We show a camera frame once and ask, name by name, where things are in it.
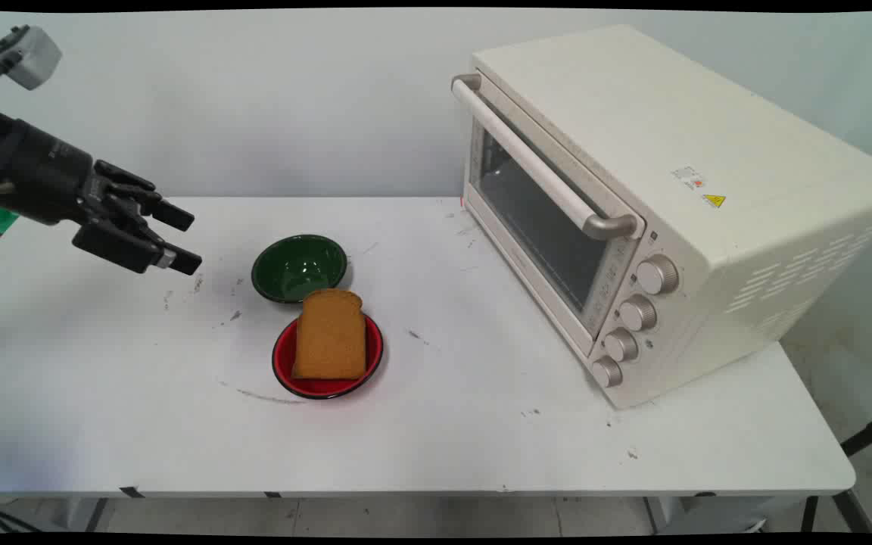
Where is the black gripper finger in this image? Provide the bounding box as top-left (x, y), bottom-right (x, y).
top-left (93, 160), bottom-right (196, 232)
top-left (71, 216), bottom-right (203, 276)

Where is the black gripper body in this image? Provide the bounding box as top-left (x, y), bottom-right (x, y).
top-left (0, 98), bottom-right (115, 227)

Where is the green bowl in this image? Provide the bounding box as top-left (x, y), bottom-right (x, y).
top-left (251, 234), bottom-right (349, 305)

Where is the red plate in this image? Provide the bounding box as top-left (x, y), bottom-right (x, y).
top-left (272, 311), bottom-right (385, 400)

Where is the brown bread slice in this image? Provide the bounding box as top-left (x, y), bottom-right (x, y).
top-left (291, 288), bottom-right (368, 382)

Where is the silver oven knob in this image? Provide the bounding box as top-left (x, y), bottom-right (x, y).
top-left (636, 254), bottom-right (680, 296)
top-left (618, 294), bottom-right (658, 332)
top-left (590, 356), bottom-right (624, 389)
top-left (603, 327), bottom-right (640, 363)

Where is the cream toaster oven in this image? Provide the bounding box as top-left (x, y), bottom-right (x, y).
top-left (450, 23), bottom-right (872, 410)

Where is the black tripod leg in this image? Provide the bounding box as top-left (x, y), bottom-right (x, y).
top-left (801, 410), bottom-right (872, 534)

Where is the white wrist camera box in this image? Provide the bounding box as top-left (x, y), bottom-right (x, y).
top-left (0, 24), bottom-right (64, 92)

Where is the oven door handle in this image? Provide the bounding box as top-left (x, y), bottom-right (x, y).
top-left (450, 73), bottom-right (640, 241)

